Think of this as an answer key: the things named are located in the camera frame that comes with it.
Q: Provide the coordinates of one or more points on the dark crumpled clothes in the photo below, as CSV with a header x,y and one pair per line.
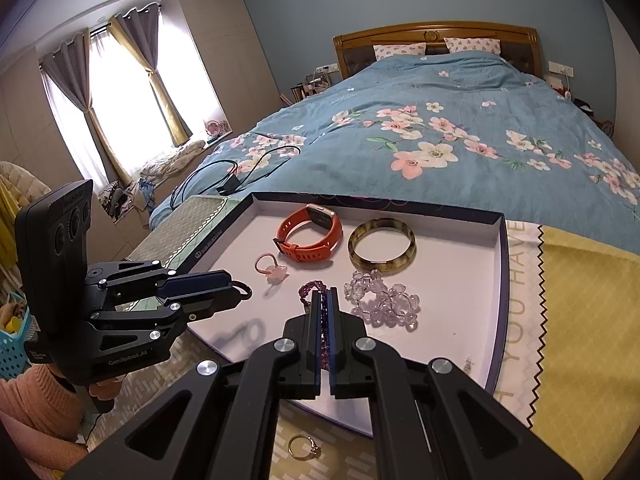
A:
x,y
117,202

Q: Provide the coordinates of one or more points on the wooden headboard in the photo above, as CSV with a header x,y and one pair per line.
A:
x,y
400,32

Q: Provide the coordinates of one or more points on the grey and yellow curtain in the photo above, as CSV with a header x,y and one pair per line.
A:
x,y
142,35
65,75

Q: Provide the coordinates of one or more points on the white wall socket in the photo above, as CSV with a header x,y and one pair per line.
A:
x,y
326,68
561,68

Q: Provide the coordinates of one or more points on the floral pillow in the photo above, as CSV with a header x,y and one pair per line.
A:
x,y
472,45
400,51

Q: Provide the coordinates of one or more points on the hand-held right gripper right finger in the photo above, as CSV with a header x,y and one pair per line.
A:
x,y
340,360

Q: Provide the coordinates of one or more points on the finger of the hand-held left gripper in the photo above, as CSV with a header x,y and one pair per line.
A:
x,y
200,282
210,307

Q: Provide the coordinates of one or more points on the person's pink clothing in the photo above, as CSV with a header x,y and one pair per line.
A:
x,y
30,455

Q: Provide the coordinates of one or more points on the beige built-in wardrobe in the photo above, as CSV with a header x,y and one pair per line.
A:
x,y
230,50

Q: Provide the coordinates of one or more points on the person's left forearm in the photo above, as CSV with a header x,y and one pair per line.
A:
x,y
35,400

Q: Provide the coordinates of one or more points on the cream quilted cloth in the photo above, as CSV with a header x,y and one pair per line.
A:
x,y
25,185

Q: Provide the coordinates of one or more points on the dark blue shallow box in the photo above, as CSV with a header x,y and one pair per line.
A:
x,y
450,285

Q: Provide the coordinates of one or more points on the pink desk fan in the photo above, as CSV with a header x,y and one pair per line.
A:
x,y
213,128

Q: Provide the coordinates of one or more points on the small silver earring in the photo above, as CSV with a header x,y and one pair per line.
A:
x,y
468,362

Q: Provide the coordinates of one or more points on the olive tortoiseshell bangle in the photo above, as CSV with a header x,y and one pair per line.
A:
x,y
380,267

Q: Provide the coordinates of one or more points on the green diamond fabric swatch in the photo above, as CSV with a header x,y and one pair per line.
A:
x,y
235,203

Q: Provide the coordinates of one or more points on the orange smartwatch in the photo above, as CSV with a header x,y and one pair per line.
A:
x,y
300,255

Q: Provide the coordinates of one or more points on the white lettered fabric swatch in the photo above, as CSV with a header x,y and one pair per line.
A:
x,y
520,310

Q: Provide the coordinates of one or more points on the black charger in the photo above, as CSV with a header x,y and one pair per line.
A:
x,y
229,185

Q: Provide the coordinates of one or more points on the nightstand clutter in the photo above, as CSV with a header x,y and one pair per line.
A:
x,y
585,107

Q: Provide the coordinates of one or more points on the group of cosmetic bottles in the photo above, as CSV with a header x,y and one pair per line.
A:
x,y
310,90

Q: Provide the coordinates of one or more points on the bed with floral duvet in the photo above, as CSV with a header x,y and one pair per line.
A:
x,y
450,110

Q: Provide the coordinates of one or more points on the blue plastic basket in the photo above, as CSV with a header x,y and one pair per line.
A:
x,y
15,355

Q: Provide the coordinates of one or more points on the mustard yellow fabric swatch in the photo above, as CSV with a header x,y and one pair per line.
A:
x,y
585,335

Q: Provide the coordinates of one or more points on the person's left hand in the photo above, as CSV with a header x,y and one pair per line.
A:
x,y
107,390

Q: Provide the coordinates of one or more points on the blue garment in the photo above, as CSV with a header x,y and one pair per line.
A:
x,y
146,192

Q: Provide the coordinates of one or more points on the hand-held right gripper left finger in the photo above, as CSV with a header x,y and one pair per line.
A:
x,y
312,360

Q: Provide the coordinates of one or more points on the light crumpled clothes pile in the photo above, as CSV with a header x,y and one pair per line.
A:
x,y
172,160

